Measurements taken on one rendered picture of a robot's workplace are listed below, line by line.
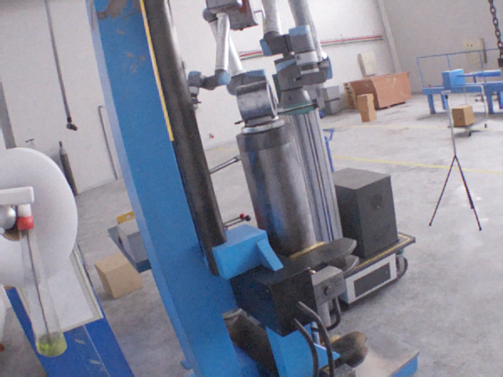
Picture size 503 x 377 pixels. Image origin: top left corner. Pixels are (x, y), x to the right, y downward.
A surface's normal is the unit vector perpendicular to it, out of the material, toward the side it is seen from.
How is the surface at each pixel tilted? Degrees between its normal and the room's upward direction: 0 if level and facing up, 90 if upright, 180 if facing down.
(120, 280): 90
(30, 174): 90
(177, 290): 90
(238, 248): 90
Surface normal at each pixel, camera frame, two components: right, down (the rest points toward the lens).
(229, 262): 0.48, 0.11
